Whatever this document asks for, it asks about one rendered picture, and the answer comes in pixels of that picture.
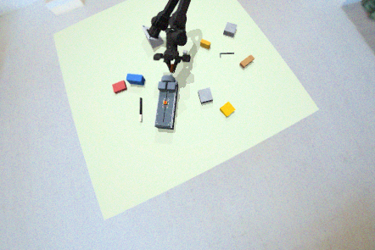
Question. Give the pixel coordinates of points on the yellow square block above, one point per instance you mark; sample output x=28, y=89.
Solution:
x=227, y=109

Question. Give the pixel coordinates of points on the blue block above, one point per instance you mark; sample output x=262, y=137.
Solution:
x=135, y=79

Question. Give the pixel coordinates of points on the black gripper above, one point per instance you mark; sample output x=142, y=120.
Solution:
x=184, y=58

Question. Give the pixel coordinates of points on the small yellow block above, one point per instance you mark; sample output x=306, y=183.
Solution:
x=204, y=43

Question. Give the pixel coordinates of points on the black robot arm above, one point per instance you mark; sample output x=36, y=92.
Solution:
x=176, y=34

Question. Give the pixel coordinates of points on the red rectangular block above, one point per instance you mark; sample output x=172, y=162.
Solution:
x=119, y=86

